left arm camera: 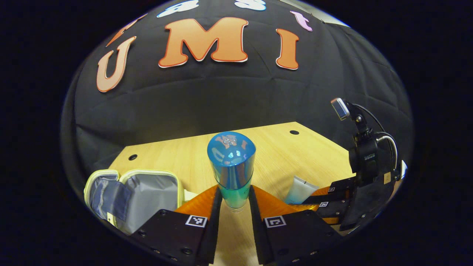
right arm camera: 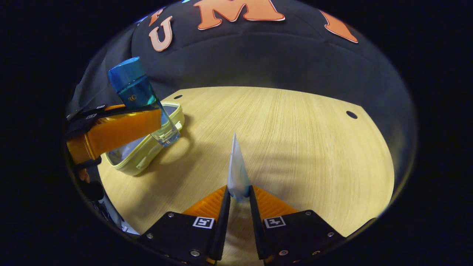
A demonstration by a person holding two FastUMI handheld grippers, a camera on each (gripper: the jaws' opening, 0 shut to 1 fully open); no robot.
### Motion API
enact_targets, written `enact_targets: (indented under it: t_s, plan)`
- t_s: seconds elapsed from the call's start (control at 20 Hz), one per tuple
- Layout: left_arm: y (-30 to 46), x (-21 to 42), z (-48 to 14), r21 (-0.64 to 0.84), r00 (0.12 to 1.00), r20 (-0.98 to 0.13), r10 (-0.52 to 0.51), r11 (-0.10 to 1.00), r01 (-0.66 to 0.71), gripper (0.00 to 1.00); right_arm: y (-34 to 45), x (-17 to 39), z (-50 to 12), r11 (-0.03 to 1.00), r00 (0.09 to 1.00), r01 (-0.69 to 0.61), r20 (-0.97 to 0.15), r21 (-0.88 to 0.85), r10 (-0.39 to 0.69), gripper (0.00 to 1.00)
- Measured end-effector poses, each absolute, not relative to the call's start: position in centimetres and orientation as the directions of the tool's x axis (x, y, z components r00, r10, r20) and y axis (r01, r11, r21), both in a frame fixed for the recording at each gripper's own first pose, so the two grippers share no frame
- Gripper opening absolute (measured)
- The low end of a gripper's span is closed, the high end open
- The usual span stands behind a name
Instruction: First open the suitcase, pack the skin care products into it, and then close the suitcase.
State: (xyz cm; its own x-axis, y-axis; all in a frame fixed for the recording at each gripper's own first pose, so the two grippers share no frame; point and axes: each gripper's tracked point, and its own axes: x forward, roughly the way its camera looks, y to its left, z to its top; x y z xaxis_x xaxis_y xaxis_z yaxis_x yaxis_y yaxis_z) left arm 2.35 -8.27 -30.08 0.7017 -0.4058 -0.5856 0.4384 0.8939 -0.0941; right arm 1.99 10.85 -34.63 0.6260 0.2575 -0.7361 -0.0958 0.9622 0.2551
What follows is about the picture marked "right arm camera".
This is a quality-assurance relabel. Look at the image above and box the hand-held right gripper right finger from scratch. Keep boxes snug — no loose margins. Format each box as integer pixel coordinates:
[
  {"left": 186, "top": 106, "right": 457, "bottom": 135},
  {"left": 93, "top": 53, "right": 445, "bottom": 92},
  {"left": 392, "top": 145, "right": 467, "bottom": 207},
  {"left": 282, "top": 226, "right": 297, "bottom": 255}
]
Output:
[{"left": 249, "top": 185, "right": 346, "bottom": 265}]

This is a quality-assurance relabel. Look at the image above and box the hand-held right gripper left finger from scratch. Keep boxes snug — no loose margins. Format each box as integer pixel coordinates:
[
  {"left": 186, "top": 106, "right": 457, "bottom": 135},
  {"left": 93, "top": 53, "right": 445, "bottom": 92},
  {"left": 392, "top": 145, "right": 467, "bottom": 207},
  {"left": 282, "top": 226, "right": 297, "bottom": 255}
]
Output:
[{"left": 139, "top": 185, "right": 231, "bottom": 265}]

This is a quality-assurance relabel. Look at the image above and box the cream yellow suitcase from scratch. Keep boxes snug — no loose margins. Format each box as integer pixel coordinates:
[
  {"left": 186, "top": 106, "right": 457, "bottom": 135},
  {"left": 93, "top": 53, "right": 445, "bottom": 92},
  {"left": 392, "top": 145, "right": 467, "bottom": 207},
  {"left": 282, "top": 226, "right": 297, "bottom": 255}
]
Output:
[{"left": 105, "top": 101, "right": 186, "bottom": 176}]

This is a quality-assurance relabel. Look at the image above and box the clear blue bottle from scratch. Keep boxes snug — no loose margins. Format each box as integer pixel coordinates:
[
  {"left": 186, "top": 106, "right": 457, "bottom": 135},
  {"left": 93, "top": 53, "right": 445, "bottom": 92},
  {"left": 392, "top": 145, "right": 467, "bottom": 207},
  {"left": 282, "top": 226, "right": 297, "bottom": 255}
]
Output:
[{"left": 108, "top": 57, "right": 181, "bottom": 147}]

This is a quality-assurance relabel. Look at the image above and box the white and blue tube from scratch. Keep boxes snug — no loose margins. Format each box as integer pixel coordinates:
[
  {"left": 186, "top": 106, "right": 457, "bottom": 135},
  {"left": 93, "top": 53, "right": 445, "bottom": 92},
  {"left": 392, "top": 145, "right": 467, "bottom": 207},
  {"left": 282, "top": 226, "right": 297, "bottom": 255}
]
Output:
[{"left": 227, "top": 133, "right": 251, "bottom": 202}]

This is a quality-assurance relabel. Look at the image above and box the black backdrop cloth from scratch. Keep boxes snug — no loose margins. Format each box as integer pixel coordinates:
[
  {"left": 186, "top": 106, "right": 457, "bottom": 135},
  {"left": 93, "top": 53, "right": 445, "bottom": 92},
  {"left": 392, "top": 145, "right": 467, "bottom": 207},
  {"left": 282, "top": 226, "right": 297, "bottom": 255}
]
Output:
[{"left": 67, "top": 0, "right": 418, "bottom": 192}]

